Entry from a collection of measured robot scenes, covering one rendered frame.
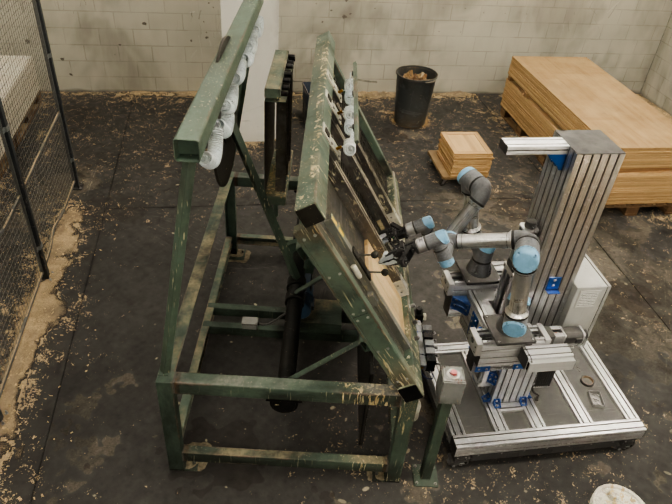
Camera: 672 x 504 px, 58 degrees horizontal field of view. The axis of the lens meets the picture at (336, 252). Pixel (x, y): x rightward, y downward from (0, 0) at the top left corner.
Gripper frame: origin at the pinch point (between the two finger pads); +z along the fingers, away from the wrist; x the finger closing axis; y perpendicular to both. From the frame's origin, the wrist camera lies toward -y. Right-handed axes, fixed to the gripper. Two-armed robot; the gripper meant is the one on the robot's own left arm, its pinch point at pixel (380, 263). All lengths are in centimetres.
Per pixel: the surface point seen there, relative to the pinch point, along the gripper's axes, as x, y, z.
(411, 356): -57, -12, 8
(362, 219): 4.7, 37.0, 7.1
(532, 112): -195, 436, -129
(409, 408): -74, -30, 18
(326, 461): -98, -30, 80
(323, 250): 39, -30, 11
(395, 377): -49, -30, 15
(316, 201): 62, -29, 2
